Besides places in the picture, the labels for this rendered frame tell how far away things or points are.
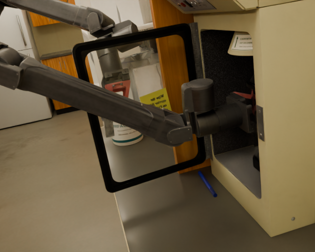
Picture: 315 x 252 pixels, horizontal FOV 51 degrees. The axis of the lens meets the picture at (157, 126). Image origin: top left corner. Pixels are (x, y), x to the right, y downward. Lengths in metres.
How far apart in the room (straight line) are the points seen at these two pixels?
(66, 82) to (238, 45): 0.36
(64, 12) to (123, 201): 0.56
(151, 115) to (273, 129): 0.25
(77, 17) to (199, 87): 0.44
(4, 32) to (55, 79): 4.80
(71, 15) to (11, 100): 4.67
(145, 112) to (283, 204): 0.35
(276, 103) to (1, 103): 5.22
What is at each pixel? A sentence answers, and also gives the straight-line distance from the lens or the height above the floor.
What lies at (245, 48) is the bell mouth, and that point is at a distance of 0.71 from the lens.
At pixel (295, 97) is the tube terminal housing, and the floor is 1.24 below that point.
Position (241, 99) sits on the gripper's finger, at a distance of 0.78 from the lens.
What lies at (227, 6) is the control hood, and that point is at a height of 1.42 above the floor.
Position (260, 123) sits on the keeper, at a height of 1.20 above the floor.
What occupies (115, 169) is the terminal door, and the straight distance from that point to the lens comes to 0.89.
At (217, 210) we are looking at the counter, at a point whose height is 0.94.
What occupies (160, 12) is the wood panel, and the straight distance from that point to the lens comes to 0.92.
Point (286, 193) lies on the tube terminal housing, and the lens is 0.74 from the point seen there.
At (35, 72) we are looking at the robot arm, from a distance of 0.70.
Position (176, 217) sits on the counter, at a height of 0.94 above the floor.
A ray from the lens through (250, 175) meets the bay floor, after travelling 0.85.
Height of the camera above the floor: 1.44
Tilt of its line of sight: 20 degrees down
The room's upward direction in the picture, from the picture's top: 10 degrees counter-clockwise
